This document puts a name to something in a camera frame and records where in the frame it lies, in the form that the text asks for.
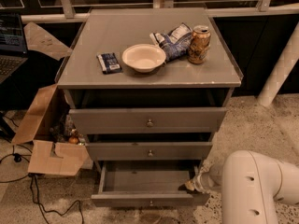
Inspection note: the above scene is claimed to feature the black laptop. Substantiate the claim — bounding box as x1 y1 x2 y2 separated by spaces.
0 11 28 84

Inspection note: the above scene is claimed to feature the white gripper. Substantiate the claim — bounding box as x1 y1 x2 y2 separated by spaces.
184 171 221 193

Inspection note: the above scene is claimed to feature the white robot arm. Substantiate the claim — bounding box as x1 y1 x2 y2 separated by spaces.
183 150 299 224

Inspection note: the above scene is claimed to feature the grey drawer cabinet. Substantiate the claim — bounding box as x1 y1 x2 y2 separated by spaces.
54 7 244 181

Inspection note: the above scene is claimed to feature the grey top drawer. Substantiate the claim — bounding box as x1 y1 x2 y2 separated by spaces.
69 107 226 134

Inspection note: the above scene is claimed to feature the white paper bowl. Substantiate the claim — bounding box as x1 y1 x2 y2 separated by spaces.
122 44 166 73

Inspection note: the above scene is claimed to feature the open cardboard box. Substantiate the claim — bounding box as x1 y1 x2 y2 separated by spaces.
12 21 90 176

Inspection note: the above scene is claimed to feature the small blue snack packet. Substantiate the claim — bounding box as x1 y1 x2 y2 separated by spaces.
97 53 122 75

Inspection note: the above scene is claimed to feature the gold soda can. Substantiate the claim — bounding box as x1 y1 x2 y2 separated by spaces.
188 25 211 64

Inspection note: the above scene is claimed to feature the grey drawer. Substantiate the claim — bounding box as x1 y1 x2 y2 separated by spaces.
92 160 209 207
86 142 212 161
69 107 226 134

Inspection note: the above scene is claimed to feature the grey middle drawer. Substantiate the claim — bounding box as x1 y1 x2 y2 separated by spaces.
86 142 212 161

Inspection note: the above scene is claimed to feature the crumpled blue chip bag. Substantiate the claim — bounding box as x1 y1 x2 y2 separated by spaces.
149 23 192 63

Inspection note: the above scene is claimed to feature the white diagonal post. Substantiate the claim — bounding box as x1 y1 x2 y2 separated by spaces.
257 22 299 106

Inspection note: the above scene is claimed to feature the grey bottom drawer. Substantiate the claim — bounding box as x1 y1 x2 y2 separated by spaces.
92 160 209 207

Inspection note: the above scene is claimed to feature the black floor cable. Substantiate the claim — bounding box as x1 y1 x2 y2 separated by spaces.
0 115 85 224

